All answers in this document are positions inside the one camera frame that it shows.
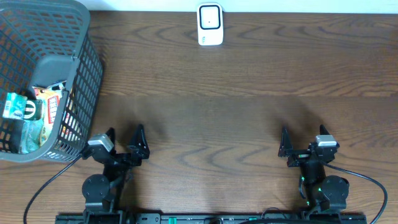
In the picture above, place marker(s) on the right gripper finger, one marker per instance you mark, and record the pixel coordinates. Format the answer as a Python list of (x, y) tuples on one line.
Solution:
[(323, 130), (286, 147)]

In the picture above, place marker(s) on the light green wipes packet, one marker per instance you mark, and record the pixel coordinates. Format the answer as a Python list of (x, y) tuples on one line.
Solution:
[(30, 136)]

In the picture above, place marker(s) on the grey plastic shopping basket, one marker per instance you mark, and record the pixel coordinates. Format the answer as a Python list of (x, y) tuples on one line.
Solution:
[(42, 43)]

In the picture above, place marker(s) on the dark green Zam-Buk box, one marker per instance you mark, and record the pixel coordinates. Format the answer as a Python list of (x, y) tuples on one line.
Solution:
[(33, 110)]

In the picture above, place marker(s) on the yellow snack bag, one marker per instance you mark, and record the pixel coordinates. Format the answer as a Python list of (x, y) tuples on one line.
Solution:
[(50, 98)]

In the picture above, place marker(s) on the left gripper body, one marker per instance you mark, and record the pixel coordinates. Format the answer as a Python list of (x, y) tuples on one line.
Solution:
[(123, 157)]

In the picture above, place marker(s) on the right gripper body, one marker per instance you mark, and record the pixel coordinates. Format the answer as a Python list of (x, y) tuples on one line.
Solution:
[(298, 157)]

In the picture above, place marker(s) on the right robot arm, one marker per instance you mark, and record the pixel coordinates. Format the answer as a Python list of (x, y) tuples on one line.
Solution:
[(324, 193)]

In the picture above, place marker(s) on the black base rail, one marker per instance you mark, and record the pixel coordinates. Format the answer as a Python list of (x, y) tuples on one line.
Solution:
[(156, 218)]

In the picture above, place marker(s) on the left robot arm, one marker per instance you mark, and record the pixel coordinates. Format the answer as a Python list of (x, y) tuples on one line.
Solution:
[(102, 192)]

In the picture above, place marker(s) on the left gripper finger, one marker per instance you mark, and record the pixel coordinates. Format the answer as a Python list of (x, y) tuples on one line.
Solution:
[(138, 145), (110, 137)]

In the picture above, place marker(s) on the teal tissue pack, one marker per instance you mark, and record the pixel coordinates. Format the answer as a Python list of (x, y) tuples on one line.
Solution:
[(15, 106)]

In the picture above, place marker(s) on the white barcode scanner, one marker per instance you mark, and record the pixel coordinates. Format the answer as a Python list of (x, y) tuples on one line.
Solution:
[(210, 24)]

